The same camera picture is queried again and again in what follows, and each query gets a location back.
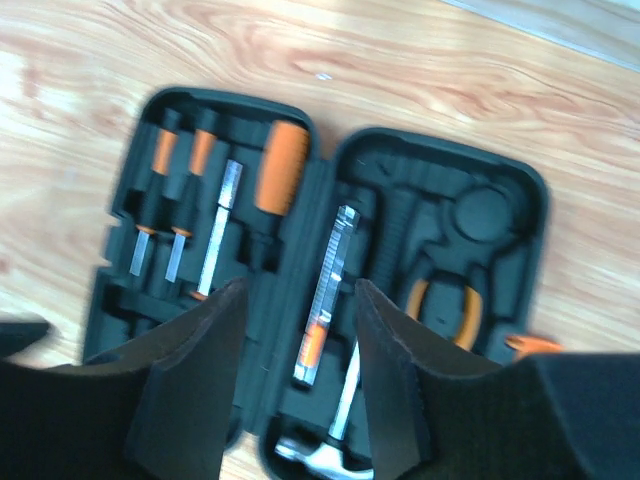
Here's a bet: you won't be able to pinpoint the claw hammer black grip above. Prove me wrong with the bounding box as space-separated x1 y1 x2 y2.
275 187 416 480

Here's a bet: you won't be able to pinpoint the black plastic tool case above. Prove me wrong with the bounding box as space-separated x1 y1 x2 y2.
83 87 549 479

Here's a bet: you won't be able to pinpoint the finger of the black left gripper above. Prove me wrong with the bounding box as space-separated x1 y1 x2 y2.
0 322 50 358

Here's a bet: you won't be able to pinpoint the orange black pliers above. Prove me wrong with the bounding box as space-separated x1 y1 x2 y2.
398 271 484 351

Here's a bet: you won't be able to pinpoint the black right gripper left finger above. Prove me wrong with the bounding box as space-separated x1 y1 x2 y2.
1 279 248 479

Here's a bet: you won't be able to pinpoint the small orange black screwdriver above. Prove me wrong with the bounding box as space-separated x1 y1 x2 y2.
165 109 218 283

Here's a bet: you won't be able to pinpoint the black orange screwdriver handle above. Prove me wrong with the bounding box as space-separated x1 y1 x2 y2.
192 159 243 301

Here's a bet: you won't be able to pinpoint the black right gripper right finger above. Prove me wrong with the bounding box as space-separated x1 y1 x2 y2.
355 280 639 479

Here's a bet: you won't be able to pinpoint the silver orange utility knife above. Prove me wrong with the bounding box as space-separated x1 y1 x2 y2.
293 205 360 387

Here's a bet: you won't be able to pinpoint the orange grid handle tool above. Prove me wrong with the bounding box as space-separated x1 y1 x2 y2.
249 120 309 272

